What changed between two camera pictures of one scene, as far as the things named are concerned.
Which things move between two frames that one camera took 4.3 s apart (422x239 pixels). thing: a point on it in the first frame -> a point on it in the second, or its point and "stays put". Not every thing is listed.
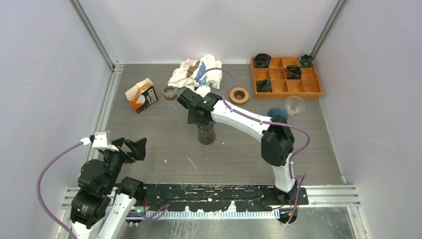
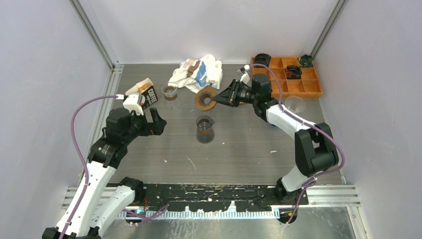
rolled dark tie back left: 262,60 stays put
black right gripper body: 193,119 -> 243,95
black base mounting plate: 219,196 stays put
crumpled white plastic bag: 204,70 stays put
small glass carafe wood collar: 169,90 stays put
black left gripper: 138,147 -> 155,128
